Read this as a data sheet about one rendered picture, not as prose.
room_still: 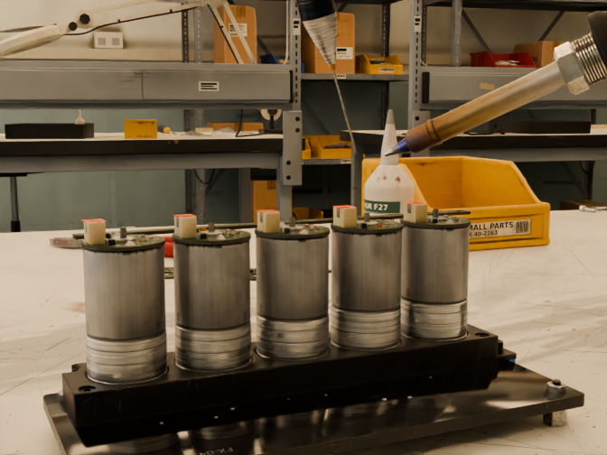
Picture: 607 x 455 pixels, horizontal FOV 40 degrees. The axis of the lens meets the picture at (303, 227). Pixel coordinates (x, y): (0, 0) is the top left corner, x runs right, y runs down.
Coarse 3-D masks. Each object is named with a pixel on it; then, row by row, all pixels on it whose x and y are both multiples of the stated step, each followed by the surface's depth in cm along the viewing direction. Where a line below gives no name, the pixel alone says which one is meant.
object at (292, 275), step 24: (264, 240) 27; (288, 240) 26; (312, 240) 27; (264, 264) 27; (288, 264) 27; (312, 264) 27; (264, 288) 27; (288, 288) 27; (312, 288) 27; (264, 312) 27; (288, 312) 27; (312, 312) 27; (264, 336) 27; (288, 336) 27; (312, 336) 27; (288, 360) 27
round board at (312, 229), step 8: (288, 224) 29; (296, 224) 29; (304, 224) 28; (256, 232) 27; (264, 232) 27; (272, 232) 27; (280, 232) 27; (288, 232) 27; (296, 232) 27; (312, 232) 27; (320, 232) 27; (328, 232) 27
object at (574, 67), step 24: (576, 48) 25; (552, 72) 25; (576, 72) 24; (600, 72) 24; (504, 96) 26; (528, 96) 25; (432, 120) 27; (456, 120) 26; (480, 120) 26; (408, 144) 27; (432, 144) 27
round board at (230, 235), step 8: (200, 232) 27; (224, 232) 27; (232, 232) 27; (240, 232) 27; (248, 232) 27; (176, 240) 26; (184, 240) 26; (192, 240) 25; (200, 240) 25; (208, 240) 25; (216, 240) 25; (224, 240) 25; (232, 240) 26; (240, 240) 26
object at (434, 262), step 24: (408, 240) 29; (432, 240) 29; (456, 240) 29; (408, 264) 29; (432, 264) 29; (456, 264) 29; (408, 288) 30; (432, 288) 29; (456, 288) 29; (408, 312) 30; (432, 312) 29; (456, 312) 29; (408, 336) 30; (432, 336) 29; (456, 336) 30
